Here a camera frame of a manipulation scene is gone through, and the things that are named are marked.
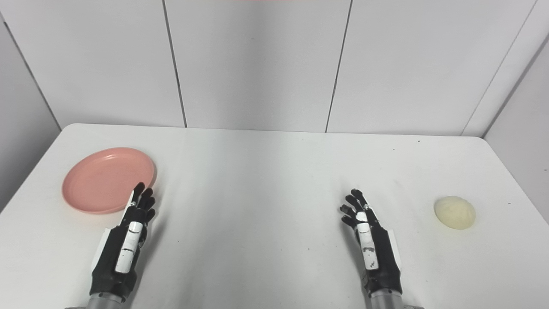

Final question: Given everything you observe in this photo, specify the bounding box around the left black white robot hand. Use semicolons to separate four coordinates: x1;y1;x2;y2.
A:
89;182;157;300

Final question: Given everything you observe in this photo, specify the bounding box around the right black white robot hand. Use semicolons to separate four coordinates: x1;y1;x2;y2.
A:
340;189;403;297

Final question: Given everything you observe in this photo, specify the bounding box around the pink round plate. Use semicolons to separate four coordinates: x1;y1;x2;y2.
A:
62;147;157;215

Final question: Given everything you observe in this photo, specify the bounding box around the cream steamed bun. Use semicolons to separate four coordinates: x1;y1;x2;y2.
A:
434;196;477;230

